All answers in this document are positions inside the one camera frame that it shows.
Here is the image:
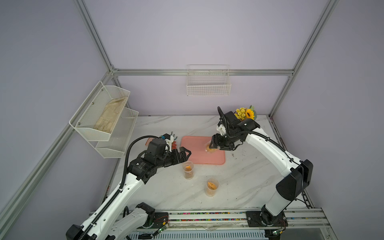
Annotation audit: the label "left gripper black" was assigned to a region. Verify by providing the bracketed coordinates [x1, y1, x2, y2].
[155, 146, 190, 169]

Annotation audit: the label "clear jar with cookies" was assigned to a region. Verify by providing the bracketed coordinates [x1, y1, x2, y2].
[205, 143, 218, 154]

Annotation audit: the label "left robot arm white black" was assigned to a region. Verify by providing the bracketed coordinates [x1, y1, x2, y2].
[66, 134, 192, 240]

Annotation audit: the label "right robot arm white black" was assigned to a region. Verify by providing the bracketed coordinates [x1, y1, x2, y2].
[208, 107, 314, 227]

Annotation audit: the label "clear jar with pretzels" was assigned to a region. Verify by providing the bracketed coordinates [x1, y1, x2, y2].
[182, 161, 194, 180]

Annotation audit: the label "clear jar front cookies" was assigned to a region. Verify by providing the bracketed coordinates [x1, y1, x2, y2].
[205, 178, 219, 197]

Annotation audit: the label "red rubber glove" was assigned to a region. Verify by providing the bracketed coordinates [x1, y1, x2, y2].
[145, 138, 177, 150]

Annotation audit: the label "pink plastic tray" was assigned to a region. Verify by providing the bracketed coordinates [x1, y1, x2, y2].
[181, 136, 226, 165]

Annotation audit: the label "yellow sunflower bouquet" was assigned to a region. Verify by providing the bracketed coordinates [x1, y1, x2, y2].
[234, 106, 257, 121]

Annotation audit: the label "lower white mesh shelf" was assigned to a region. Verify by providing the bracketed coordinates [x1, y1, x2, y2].
[96, 108, 139, 159]

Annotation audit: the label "white mesh shelf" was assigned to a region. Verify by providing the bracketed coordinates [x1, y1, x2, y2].
[69, 82, 131, 142]
[96, 108, 139, 159]

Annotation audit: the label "beige cloth in shelf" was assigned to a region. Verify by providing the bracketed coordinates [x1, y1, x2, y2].
[94, 97, 128, 134]

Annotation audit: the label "upper white mesh shelf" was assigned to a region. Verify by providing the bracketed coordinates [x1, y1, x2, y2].
[69, 82, 131, 142]

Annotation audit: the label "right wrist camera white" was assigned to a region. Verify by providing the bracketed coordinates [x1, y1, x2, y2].
[216, 123, 227, 136]

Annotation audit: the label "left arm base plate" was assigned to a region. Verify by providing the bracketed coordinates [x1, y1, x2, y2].
[141, 212, 169, 229]

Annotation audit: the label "white wire wall basket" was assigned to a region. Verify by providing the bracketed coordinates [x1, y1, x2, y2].
[187, 65, 232, 97]

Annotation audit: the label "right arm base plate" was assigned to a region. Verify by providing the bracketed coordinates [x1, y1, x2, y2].
[246, 211, 288, 227]

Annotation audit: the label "aluminium mounting rail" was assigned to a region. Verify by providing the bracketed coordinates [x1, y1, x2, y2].
[157, 208, 331, 231]

